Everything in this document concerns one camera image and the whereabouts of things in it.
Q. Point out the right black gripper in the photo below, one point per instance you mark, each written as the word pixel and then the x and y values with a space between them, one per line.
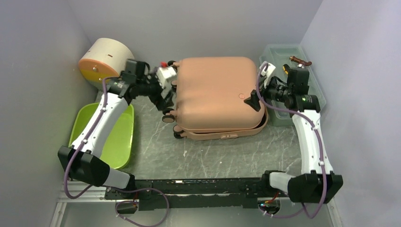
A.
pixel 253 100

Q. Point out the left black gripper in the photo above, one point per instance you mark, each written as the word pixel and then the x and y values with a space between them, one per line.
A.
pixel 161 103

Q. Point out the pink hard-shell suitcase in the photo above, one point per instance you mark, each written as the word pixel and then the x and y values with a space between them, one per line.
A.
pixel 209 102

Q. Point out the green plastic tray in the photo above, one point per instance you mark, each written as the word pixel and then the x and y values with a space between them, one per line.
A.
pixel 117 149

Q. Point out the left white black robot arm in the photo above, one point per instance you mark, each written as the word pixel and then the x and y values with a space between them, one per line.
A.
pixel 82 159

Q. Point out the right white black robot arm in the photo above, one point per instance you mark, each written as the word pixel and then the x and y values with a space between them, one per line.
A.
pixel 310 150

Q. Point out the black yellow screwdriver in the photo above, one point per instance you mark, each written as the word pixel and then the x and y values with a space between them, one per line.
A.
pixel 286 68

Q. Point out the clear plastic storage box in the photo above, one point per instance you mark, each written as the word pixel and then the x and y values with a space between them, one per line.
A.
pixel 299 81

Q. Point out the cream cylindrical drawer cabinet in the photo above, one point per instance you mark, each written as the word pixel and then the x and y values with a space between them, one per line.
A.
pixel 105 58

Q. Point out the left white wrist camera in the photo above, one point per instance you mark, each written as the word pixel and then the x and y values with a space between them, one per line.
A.
pixel 166 74

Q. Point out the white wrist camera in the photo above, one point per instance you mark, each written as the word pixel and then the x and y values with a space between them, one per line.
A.
pixel 266 73
pixel 166 74

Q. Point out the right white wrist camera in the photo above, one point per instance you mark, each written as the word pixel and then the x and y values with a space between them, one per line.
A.
pixel 266 73

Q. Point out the brown handled metal tool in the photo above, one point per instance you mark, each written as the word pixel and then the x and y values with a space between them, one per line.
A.
pixel 299 62

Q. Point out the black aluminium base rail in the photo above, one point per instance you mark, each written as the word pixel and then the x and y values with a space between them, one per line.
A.
pixel 247 192

